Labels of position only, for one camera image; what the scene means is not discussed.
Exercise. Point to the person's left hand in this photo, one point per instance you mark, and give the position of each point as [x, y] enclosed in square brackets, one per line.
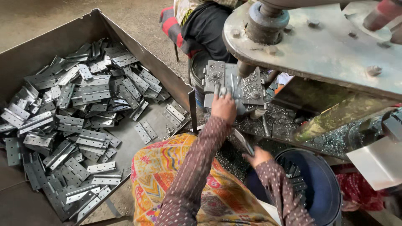
[223, 109]

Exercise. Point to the person's right hand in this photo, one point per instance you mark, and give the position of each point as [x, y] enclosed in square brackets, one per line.
[260, 156]

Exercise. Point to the person's left fingers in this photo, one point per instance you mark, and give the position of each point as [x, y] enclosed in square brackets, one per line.
[223, 97]

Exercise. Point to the person's right fingers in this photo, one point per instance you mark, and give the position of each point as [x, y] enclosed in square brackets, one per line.
[248, 158]

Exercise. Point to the metal drilling jig plate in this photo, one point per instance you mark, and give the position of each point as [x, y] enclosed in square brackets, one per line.
[252, 86]

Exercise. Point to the black metal upright bar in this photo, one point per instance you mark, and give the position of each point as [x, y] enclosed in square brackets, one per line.
[192, 110]

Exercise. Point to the dark metal bucket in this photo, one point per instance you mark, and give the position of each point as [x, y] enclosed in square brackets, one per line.
[196, 75]

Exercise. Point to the heap of metal shavings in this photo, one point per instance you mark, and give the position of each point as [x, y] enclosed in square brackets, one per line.
[279, 121]

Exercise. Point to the small heap of dark hinges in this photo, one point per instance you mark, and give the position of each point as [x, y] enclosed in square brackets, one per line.
[295, 182]

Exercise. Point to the blue plastic bucket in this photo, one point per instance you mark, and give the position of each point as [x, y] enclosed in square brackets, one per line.
[323, 185]

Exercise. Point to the red striped stool cushion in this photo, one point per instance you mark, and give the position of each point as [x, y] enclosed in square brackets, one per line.
[169, 26]

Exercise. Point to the person's yellow patterned garment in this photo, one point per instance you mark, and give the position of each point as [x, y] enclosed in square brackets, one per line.
[150, 175]

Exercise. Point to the grey drill press machine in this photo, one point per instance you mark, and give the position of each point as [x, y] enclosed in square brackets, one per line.
[320, 50]

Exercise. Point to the large grey metal bin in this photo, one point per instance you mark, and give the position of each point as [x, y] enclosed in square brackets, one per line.
[132, 40]

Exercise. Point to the red patterned cloth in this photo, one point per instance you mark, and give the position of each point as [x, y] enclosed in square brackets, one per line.
[359, 191]

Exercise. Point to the white metal sheet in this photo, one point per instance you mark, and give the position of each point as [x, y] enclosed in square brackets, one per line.
[377, 164]

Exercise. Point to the pile of steel hinges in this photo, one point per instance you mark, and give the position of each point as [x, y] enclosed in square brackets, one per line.
[69, 119]

